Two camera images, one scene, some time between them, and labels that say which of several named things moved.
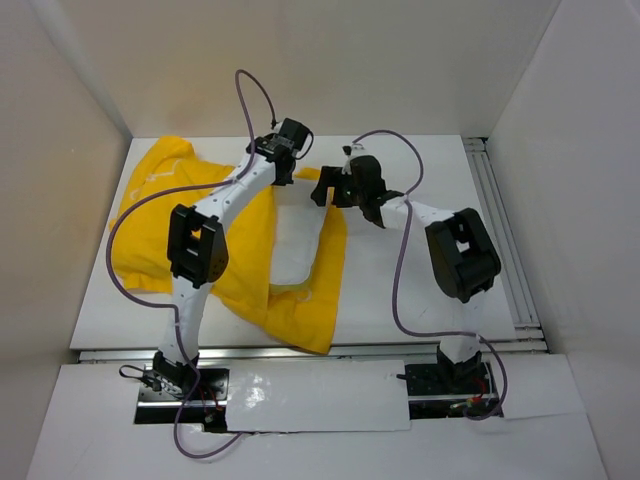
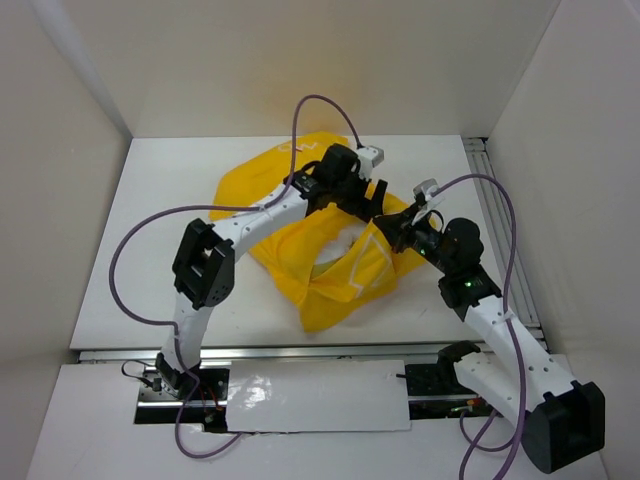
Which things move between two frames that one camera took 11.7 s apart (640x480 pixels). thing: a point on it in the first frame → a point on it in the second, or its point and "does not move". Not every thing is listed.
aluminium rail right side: (509, 248) does not move
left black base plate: (207, 404) does not move
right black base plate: (448, 392) does not move
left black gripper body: (285, 178) → (348, 195)
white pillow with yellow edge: (297, 231) → (338, 246)
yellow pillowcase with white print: (161, 174) → (334, 262)
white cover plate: (267, 396) does not move
